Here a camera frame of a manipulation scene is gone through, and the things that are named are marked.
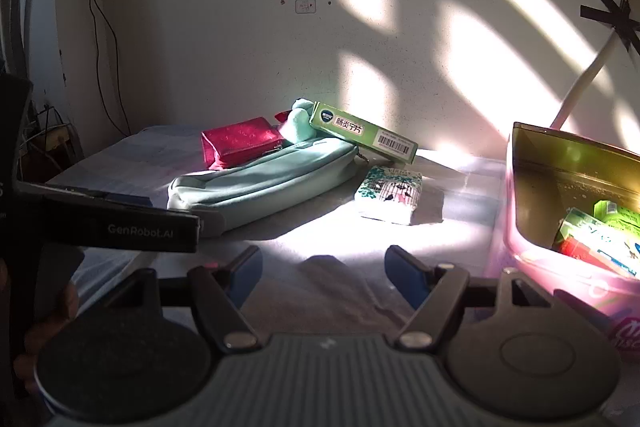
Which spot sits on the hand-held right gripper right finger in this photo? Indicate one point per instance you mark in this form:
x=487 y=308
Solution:
x=406 y=274

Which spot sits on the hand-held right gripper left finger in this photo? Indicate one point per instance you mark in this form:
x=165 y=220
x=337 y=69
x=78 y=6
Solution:
x=245 y=272

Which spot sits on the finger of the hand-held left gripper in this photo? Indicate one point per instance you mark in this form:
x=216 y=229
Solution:
x=127 y=199
x=212 y=223

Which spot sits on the teal fabric pencil case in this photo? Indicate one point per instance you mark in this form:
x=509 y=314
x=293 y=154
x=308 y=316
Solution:
x=260 y=184

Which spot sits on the pink plastic bin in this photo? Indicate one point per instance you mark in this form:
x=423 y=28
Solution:
x=545 y=257

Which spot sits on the person's left hand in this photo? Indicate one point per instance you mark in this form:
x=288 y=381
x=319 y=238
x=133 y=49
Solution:
x=68 y=304

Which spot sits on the printed tissue packet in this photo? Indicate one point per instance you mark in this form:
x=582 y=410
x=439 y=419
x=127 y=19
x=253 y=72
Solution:
x=390 y=194

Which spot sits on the red shiny pouch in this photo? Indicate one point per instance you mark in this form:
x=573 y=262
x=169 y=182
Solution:
x=240 y=142

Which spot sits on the teal plush toy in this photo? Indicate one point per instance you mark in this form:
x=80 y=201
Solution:
x=297 y=124

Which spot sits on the green medicine box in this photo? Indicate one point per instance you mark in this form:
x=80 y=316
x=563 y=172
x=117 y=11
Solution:
x=360 y=132

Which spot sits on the red and white box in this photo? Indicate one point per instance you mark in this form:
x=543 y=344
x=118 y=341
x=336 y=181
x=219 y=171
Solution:
x=595 y=244

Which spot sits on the green carton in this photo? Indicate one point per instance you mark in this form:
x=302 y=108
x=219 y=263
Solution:
x=617 y=214

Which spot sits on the white pipe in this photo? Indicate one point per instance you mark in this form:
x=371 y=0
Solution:
x=590 y=74

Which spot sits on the black tape cross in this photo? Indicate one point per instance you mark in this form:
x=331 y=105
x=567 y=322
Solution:
x=617 y=14

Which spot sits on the small wall sticker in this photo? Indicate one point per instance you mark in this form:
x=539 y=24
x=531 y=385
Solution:
x=305 y=6

